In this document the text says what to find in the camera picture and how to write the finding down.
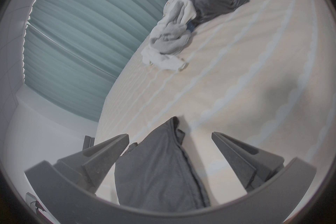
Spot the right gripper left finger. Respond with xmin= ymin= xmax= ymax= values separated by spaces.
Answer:
xmin=54 ymin=134 xmax=130 ymax=193

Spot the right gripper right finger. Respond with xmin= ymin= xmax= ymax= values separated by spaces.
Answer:
xmin=211 ymin=132 xmax=286 ymax=190

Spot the black T-shirt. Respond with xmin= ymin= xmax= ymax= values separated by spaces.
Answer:
xmin=114 ymin=117 xmax=210 ymax=213

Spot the bed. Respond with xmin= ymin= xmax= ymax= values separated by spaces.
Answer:
xmin=93 ymin=0 xmax=335 ymax=205

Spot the pile of clothes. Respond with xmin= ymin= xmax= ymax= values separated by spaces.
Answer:
xmin=141 ymin=0 xmax=197 ymax=72

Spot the blue-green curtain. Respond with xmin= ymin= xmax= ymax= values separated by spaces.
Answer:
xmin=27 ymin=0 xmax=172 ymax=79
xmin=22 ymin=24 xmax=117 ymax=123

